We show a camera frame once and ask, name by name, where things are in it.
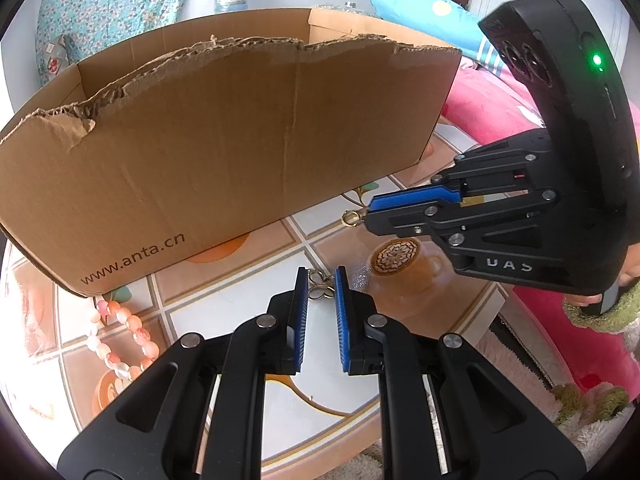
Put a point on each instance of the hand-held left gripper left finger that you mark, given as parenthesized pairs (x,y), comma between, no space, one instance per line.
(300,315)

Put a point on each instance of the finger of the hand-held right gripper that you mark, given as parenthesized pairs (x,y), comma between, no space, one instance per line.
(415,199)
(400,222)

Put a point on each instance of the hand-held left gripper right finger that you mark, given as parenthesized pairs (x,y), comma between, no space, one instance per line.
(342,320)

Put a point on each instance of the silver openwork charm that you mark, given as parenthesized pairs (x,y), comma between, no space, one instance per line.
(320,290)

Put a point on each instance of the brown cardboard box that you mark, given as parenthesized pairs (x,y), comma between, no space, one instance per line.
(200,150)

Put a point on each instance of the person's right hand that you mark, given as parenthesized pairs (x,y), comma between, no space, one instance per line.
(631,267)

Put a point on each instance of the printed tablecloth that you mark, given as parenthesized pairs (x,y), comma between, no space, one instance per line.
(225,285)

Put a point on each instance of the pink blanket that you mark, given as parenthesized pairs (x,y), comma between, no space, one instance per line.
(480,105)

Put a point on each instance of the blue patterned pillow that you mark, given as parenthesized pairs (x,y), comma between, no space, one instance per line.
(425,5)

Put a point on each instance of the green fluffy garment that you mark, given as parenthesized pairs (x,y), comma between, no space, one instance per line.
(590,402)

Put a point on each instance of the grey patterned cushion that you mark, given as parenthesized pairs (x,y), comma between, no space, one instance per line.
(55,60)

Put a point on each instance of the teal floral cloth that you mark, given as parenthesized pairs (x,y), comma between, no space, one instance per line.
(115,5)

